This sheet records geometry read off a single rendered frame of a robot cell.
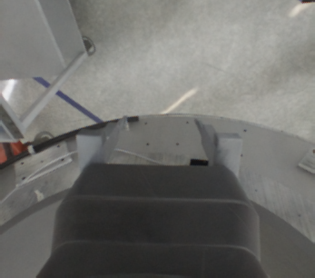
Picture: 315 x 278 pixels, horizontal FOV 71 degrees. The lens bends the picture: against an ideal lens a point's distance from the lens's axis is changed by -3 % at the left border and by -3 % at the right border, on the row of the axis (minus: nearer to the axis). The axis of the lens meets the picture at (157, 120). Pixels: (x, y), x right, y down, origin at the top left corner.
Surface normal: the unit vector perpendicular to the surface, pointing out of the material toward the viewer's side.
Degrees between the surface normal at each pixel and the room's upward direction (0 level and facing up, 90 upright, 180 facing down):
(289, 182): 90
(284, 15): 0
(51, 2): 0
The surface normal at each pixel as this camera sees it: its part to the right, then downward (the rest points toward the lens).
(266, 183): -0.15, -0.76
